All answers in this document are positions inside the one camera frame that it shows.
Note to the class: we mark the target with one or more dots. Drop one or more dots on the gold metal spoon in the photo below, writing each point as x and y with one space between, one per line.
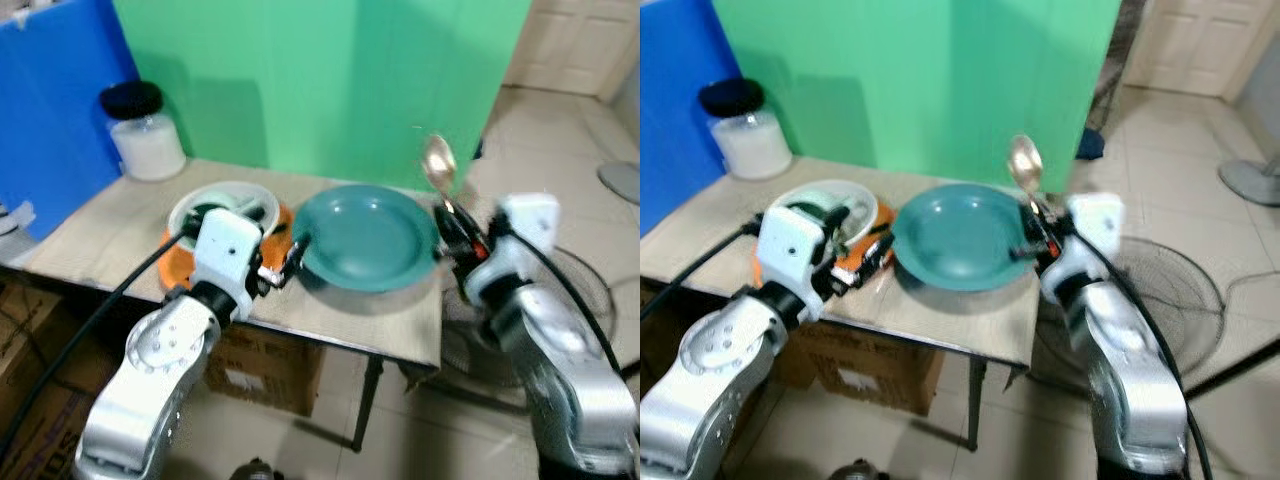
438 163
1024 163

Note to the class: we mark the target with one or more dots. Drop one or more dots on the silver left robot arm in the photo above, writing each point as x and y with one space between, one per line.
715 385
150 380

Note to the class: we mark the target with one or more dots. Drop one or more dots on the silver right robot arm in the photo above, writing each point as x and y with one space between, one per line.
1125 370
560 360

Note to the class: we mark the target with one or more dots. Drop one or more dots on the orange round plate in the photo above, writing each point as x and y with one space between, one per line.
884 215
175 265

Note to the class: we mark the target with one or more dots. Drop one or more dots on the white round bowl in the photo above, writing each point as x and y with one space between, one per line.
245 195
850 195

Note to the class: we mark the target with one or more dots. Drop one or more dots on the teal round plate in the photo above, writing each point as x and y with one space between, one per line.
365 240
960 240

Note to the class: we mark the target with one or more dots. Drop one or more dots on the brown cardboard box white label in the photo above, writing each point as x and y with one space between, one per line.
265 370
865 370

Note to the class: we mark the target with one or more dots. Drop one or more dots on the clear jar with black lid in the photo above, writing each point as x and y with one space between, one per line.
748 145
148 145

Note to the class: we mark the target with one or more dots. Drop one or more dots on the green backdrop board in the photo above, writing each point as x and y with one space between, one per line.
330 90
920 90

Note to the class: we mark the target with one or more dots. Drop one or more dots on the black metal table leg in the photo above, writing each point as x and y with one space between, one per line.
975 400
366 400

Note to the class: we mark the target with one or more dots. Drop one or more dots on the grey round fan base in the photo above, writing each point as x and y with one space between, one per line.
622 182
1250 185

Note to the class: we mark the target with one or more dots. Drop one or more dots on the cream panel door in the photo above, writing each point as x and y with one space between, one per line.
1195 45
570 45

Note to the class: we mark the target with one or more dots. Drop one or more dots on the blue backdrop board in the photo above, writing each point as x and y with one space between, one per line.
50 100
675 100

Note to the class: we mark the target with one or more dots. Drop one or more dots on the brown cardboard box printed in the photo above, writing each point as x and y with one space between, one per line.
40 400

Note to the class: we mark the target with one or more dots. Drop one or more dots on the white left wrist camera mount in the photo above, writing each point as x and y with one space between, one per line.
790 245
226 245

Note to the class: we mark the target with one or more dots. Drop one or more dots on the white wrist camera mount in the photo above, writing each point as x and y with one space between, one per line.
530 222
1095 222
790 245
226 245

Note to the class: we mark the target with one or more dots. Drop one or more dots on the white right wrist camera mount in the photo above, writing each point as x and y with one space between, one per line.
530 222
1095 222

